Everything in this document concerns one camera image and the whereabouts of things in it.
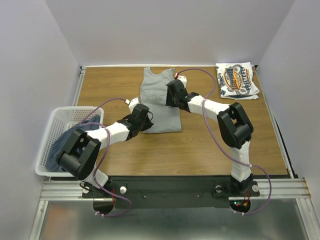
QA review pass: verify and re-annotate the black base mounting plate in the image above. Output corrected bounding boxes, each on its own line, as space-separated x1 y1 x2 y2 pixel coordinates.
79 175 260 210

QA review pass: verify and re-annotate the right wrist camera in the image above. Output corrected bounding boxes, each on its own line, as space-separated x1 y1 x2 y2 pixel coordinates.
174 73 187 88

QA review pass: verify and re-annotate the white plastic laundry basket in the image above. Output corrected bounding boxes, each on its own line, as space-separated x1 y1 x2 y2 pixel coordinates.
34 106 104 178

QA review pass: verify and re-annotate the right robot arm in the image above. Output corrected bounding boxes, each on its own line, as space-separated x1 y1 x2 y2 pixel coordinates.
165 79 254 195

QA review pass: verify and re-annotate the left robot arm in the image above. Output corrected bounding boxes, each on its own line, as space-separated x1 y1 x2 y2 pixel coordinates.
56 103 153 197

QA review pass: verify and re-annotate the folded white printed tank top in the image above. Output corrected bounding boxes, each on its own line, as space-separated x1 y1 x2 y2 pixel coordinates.
216 62 260 100

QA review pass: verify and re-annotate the grey tank top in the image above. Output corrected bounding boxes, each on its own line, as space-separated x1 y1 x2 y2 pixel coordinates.
140 67 182 134

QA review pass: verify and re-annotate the blue tank top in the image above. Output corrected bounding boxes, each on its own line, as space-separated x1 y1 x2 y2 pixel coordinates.
45 115 101 173

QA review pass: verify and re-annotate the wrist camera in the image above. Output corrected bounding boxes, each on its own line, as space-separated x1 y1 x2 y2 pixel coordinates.
174 73 187 88
124 97 140 112

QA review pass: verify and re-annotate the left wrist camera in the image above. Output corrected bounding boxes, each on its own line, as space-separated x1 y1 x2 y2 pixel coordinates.
124 97 140 112

